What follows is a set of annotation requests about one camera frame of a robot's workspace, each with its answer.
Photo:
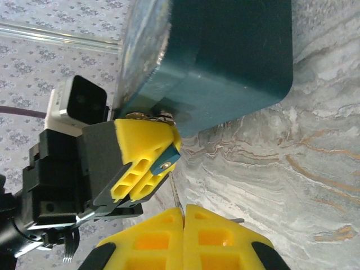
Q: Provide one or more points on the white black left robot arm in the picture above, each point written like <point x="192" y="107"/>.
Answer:
<point x="8" y="225"/>

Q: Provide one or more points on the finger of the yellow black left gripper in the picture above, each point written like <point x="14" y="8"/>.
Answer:
<point x="140" y="140"/>
<point x="157" y="182"/>

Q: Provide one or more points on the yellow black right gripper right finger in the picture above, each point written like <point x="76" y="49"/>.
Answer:
<point x="225" y="244"/>

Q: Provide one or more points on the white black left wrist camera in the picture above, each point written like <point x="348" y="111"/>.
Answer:
<point x="81" y="98"/>

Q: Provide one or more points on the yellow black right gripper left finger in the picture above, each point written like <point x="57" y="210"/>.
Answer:
<point x="152" y="244"/>

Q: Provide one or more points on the starry night print box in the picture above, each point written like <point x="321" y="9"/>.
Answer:
<point x="225" y="56"/>

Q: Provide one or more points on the metal box latch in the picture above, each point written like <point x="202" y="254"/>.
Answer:
<point x="160" y="118"/>

